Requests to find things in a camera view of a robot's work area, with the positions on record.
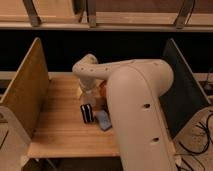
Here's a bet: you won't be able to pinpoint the black white striped eraser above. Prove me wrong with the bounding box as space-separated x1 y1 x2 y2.
80 104 94 124

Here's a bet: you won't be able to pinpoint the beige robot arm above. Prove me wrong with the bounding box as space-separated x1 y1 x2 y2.
72 55 176 171

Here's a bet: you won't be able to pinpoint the orange round plate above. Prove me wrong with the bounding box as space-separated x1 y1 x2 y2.
99 80 107 98

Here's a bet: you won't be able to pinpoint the left wooden side panel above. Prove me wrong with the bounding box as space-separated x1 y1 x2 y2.
0 38 49 141

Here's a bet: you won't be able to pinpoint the right dark side panel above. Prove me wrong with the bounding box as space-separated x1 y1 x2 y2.
160 39 210 139

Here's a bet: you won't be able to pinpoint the black cables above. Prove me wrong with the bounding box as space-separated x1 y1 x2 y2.
178 111 213 171

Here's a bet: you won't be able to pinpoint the wooden shelf rail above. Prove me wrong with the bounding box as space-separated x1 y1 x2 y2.
0 0 213 32

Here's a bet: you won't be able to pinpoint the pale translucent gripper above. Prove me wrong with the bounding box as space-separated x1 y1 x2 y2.
79 90 96 107

